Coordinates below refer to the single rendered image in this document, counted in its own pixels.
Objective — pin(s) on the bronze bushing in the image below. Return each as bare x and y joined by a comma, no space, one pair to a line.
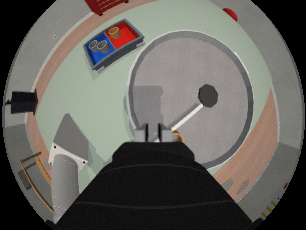
180,138
114,33

